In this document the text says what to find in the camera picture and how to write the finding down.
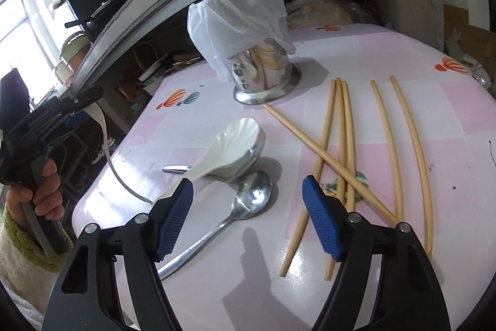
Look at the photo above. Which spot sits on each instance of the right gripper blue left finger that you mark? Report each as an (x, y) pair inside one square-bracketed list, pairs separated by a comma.
[(170, 214)]

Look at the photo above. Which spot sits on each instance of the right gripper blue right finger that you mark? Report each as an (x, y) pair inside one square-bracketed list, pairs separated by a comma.
[(327, 215)]

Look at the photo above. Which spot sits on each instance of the cream plastic ladle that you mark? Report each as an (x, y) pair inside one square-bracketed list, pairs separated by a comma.
[(97, 114)]

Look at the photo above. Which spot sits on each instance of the small steel spoon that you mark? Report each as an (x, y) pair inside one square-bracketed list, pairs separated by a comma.
[(251, 198)]

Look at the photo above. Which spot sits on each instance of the white ceramic soup spoon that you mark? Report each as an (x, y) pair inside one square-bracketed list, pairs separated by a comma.
[(229, 147)]

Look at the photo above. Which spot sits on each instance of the large steel spoon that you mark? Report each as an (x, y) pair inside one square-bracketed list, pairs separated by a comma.
[(230, 172)]

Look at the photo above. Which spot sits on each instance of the fluffy white sleeve forearm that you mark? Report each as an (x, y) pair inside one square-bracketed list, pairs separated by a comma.
[(28, 274)]

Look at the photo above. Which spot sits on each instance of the person's left hand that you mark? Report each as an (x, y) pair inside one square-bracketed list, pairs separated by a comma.
[(47, 199)]

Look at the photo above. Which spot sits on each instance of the crossing wooden chopstick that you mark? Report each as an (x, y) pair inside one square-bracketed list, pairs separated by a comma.
[(335, 165)]

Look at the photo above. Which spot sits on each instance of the brown enamel pot stack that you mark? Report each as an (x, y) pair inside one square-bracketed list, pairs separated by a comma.
[(72, 54)]

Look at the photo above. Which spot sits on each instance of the black wok pan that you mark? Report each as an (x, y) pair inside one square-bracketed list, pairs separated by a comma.
[(98, 20)]

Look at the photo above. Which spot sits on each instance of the steel utensil holder cup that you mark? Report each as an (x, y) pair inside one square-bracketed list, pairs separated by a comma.
[(263, 73)]

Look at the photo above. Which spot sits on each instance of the white plastic bag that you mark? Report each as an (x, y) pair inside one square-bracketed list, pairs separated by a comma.
[(220, 29)]

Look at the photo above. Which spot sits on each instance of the yellowish plastic bag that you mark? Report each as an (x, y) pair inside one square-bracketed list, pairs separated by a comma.
[(313, 13)]

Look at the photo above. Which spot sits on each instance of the cardboard box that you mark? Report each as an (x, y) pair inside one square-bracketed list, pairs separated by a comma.
[(478, 43)]

